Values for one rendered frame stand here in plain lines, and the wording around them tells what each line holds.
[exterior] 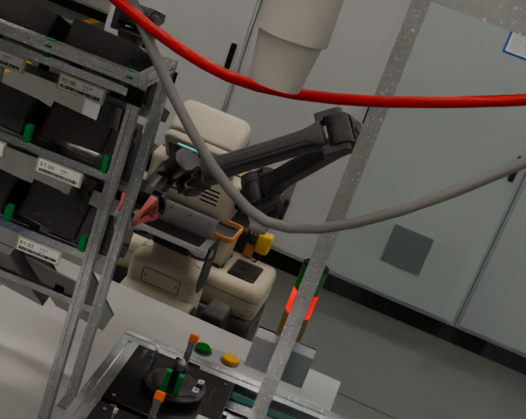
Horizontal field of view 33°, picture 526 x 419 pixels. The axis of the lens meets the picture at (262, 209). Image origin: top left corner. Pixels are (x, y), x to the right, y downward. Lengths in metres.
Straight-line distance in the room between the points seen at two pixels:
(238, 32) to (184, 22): 0.30
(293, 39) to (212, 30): 4.37
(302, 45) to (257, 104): 4.35
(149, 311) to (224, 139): 0.51
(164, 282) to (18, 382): 0.74
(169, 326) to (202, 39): 2.69
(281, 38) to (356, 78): 4.22
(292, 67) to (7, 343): 1.75
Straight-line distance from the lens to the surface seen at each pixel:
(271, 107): 4.82
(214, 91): 4.89
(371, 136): 1.52
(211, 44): 4.86
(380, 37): 4.66
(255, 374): 2.15
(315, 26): 0.48
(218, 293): 2.91
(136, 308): 2.45
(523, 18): 0.58
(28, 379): 2.08
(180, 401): 1.91
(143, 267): 2.67
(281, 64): 0.49
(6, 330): 2.22
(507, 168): 0.60
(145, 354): 2.06
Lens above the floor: 2.05
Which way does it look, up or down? 21 degrees down
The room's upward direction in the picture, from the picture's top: 20 degrees clockwise
